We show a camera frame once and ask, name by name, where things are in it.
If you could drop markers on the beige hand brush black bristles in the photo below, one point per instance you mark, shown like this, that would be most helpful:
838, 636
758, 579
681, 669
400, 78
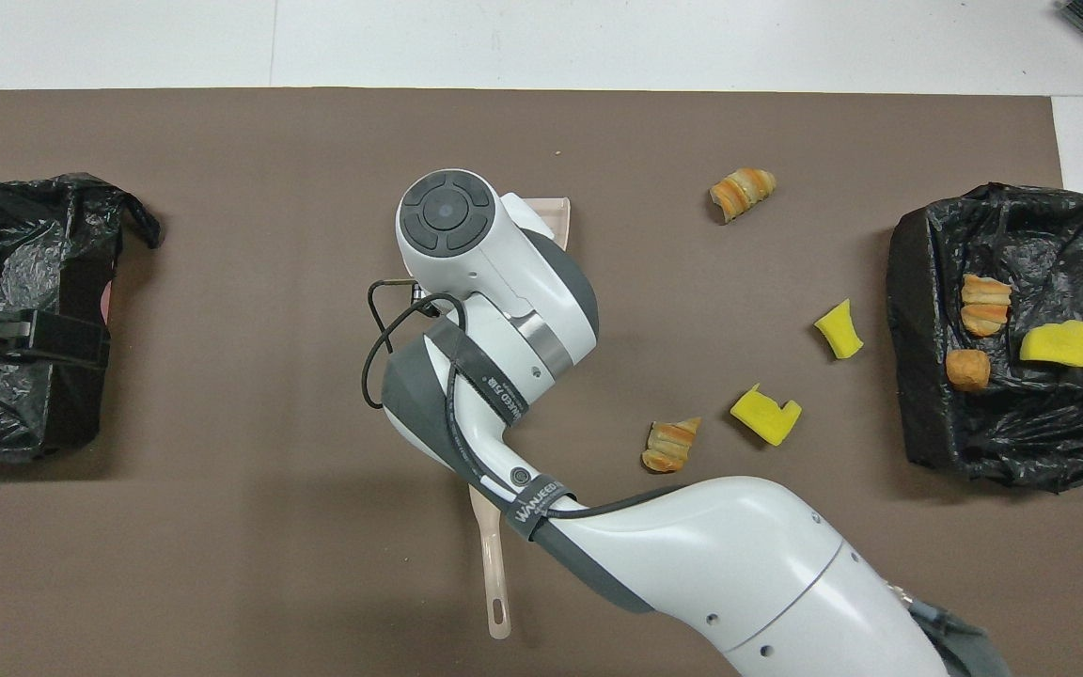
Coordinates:
494, 583

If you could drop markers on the beige plastic dustpan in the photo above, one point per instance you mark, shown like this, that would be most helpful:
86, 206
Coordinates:
551, 216

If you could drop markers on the brown bread roll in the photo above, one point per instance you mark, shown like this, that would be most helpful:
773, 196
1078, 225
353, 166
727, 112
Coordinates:
967, 370

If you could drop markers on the small croissant piece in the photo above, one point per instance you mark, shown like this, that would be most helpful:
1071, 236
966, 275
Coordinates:
670, 446
986, 306

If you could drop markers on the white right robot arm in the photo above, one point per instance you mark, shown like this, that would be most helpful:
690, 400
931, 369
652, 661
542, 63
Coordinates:
739, 555

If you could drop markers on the brown paper table mat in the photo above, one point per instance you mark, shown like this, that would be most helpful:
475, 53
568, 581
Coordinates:
222, 564

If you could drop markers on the large croissant piece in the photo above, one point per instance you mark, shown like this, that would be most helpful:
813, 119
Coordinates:
742, 194

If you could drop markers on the notched yellow sponge piece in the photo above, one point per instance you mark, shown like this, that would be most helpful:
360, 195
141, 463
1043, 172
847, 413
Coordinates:
762, 416

